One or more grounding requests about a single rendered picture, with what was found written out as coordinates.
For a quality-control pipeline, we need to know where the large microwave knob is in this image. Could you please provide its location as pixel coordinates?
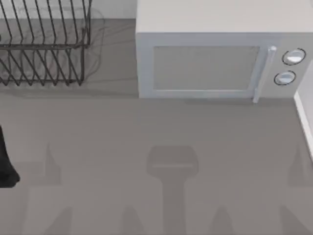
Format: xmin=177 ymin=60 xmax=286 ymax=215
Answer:
xmin=282 ymin=47 xmax=307 ymax=66

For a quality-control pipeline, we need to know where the dark wire dish rack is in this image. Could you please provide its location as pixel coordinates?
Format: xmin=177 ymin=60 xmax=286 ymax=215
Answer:
xmin=0 ymin=0 xmax=93 ymax=87

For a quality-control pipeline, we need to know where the pale microwave oven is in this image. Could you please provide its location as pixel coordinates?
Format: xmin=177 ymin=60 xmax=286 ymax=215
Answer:
xmin=135 ymin=0 xmax=313 ymax=104

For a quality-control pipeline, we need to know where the microwave door handle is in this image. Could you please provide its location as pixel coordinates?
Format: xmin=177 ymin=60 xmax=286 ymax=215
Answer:
xmin=252 ymin=46 xmax=277 ymax=104

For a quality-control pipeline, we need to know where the small microwave knob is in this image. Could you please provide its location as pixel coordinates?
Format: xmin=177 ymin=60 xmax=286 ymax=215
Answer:
xmin=273 ymin=70 xmax=297 ymax=86

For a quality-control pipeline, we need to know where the microwave door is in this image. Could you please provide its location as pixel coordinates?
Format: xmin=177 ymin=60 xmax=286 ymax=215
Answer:
xmin=136 ymin=33 xmax=269 ymax=99

